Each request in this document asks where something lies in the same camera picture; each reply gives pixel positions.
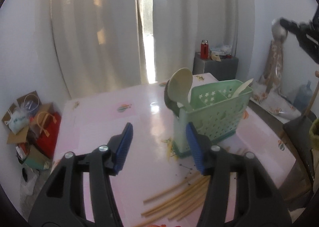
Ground wooden chopstick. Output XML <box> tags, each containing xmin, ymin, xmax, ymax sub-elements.
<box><xmin>141</xmin><ymin>181</ymin><xmax>209</xmax><ymax>217</ymax></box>
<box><xmin>133</xmin><ymin>187</ymin><xmax>211</xmax><ymax>227</ymax></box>
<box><xmin>176</xmin><ymin>197</ymin><xmax>210</xmax><ymax>221</ymax></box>
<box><xmin>168</xmin><ymin>192</ymin><xmax>211</xmax><ymax>219</ymax></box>
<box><xmin>143</xmin><ymin>178</ymin><xmax>203</xmax><ymax>204</ymax></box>

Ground grey cabinet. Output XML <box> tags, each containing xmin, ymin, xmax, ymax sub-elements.
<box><xmin>193</xmin><ymin>53</ymin><xmax>239</xmax><ymax>80</ymax></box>

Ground brown bag tan handles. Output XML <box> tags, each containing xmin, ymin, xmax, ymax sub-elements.
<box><xmin>30</xmin><ymin>102</ymin><xmax>54</xmax><ymax>138</ymax></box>

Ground cardboard box teal band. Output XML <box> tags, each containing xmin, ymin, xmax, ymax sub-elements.
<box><xmin>25</xmin><ymin>145</ymin><xmax>52</xmax><ymax>171</ymax></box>

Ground brown bag white handle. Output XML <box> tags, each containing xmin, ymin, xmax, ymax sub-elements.
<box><xmin>17</xmin><ymin>90</ymin><xmax>42</xmax><ymax>114</ymax></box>

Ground upright floral printed bag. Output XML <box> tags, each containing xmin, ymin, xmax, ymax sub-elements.
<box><xmin>264</xmin><ymin>39</ymin><xmax>285</xmax><ymax>94</ymax></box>

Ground small metal spoon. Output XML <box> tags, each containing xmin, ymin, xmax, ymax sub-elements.
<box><xmin>271</xmin><ymin>19</ymin><xmax>289</xmax><ymax>41</ymax></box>

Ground red bag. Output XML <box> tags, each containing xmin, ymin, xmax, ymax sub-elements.
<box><xmin>36</xmin><ymin>114</ymin><xmax>62</xmax><ymax>159</ymax></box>

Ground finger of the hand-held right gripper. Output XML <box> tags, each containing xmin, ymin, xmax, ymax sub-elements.
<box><xmin>279</xmin><ymin>18</ymin><xmax>312</xmax><ymax>33</ymax></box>

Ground wooden chair black cushion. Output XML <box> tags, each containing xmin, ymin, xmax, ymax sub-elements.
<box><xmin>282</xmin><ymin>70</ymin><xmax>319</xmax><ymax>210</ymax></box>

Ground green star-cut utensil holder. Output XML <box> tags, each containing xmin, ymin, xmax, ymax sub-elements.
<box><xmin>173</xmin><ymin>80</ymin><xmax>254</xmax><ymax>159</ymax></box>

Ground window glass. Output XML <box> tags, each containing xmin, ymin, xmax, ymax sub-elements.
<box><xmin>135</xmin><ymin>0</ymin><xmax>156</xmax><ymax>84</ymax></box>

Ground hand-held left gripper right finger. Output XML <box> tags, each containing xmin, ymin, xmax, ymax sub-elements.
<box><xmin>186</xmin><ymin>122</ymin><xmax>292</xmax><ymax>227</ymax></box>

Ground white pouch blue print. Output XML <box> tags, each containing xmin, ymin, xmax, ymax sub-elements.
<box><xmin>9</xmin><ymin>110</ymin><xmax>29</xmax><ymax>134</ymax></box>

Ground red bottle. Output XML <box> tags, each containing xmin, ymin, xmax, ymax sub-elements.
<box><xmin>201</xmin><ymin>40</ymin><xmax>209</xmax><ymax>60</ymax></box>

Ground clear plastic bag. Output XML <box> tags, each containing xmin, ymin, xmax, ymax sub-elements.
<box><xmin>20</xmin><ymin>166</ymin><xmax>41</xmax><ymax>197</ymax></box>

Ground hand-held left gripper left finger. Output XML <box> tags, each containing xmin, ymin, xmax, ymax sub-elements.
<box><xmin>27</xmin><ymin>122</ymin><xmax>134</xmax><ymax>227</ymax></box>

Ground blue water jug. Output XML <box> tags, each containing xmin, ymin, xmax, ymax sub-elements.
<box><xmin>293</xmin><ymin>80</ymin><xmax>313</xmax><ymax>112</ymax></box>

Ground large metal spoon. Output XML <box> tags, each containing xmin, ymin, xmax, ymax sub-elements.
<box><xmin>164</xmin><ymin>79</ymin><xmax>181</xmax><ymax>118</ymax></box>

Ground cream curtain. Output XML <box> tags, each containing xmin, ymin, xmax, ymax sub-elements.
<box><xmin>152</xmin><ymin>0</ymin><xmax>257</xmax><ymax>83</ymax></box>
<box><xmin>51</xmin><ymin>0</ymin><xmax>150</xmax><ymax>98</ymax></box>

